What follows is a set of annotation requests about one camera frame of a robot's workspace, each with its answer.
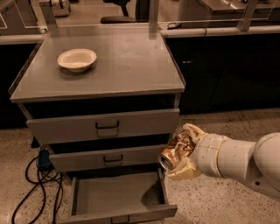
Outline black office chair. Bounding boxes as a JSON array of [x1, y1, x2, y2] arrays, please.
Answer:
[[100, 0, 136, 24]]

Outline orange soda can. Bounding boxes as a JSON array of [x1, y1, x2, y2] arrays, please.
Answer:
[[158, 131, 195, 171]]

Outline black floor cables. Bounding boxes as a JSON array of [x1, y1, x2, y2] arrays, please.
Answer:
[[10, 156, 64, 224]]

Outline bottom grey drawer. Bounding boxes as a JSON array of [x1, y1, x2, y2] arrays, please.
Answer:
[[58, 165, 177, 224]]

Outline dark lower cabinets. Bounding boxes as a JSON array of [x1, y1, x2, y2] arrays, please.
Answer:
[[166, 34, 280, 114]]

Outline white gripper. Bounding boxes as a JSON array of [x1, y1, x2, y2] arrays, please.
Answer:
[[167, 123, 228, 180]]

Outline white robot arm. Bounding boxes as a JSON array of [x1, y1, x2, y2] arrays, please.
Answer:
[[158, 123, 280, 198]]

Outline blue power box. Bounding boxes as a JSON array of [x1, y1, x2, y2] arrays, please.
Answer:
[[37, 150, 53, 171]]

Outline middle grey drawer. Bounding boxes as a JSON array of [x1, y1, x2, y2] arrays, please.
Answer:
[[47, 144, 165, 172]]

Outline white bowl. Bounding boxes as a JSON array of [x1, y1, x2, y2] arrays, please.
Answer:
[[57, 48, 97, 73]]

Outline top grey drawer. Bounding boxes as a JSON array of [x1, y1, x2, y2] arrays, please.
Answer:
[[27, 108, 179, 144]]

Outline grey drawer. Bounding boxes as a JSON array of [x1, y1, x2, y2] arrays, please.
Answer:
[[47, 144, 165, 172], [27, 108, 179, 144], [58, 165, 177, 224]]

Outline grey drawer cabinet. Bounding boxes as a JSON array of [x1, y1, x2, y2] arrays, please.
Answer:
[[7, 23, 186, 224]]

